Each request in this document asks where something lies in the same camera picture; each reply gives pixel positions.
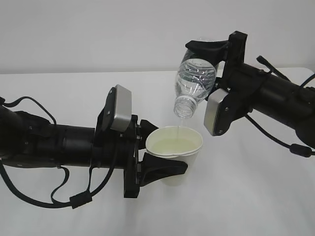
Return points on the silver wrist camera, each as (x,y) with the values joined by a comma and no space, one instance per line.
(216,118)
(117,111)

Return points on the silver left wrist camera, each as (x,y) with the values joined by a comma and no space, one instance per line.
(117,111)

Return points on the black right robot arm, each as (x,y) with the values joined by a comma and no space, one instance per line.
(291,104)

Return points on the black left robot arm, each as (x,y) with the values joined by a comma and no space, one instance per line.
(30,141)

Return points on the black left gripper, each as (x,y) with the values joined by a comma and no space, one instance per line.
(119,150)

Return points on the white paper cup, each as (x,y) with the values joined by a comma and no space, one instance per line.
(175,143)

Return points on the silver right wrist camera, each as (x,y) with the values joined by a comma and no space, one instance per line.
(216,118)

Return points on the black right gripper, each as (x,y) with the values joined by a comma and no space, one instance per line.
(239,79)

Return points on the clear water bottle green label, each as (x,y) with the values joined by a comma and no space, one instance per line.
(195,77)

